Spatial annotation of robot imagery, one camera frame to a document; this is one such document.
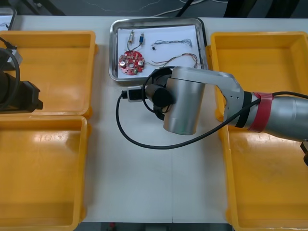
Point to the steel tray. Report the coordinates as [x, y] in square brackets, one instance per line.
[113, 48]
[13, 16]

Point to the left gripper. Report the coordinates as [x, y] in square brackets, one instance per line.
[29, 96]

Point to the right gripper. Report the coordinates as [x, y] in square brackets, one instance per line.
[162, 77]

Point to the blue label solenoid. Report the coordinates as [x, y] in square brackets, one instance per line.
[142, 38]

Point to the white sheet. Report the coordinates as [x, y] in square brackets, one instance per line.
[168, 31]

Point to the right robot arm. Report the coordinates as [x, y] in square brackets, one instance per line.
[187, 101]

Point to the round red circuit board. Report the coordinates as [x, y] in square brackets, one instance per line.
[131, 62]

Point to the yellow-orange plastic bin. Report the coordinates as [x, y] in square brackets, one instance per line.
[36, 180]
[264, 60]
[60, 84]
[264, 192]

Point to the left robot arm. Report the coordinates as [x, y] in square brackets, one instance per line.
[4, 86]

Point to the black pole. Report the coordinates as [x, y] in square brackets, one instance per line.
[184, 8]

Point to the white label solenoid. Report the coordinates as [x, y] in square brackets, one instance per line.
[131, 36]

